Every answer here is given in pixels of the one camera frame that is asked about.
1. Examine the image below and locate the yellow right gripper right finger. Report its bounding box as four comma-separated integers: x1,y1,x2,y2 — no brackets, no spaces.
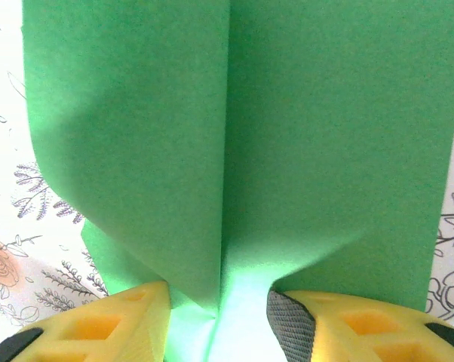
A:
266,288,454,362

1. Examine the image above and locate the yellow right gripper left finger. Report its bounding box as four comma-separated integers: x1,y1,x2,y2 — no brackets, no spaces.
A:
2,281,174,362

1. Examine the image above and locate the green paper sheet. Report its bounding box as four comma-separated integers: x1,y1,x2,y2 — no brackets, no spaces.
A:
21,0,454,362

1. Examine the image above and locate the floral patterned table cover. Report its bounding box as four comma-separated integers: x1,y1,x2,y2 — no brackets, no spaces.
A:
0,0,454,340

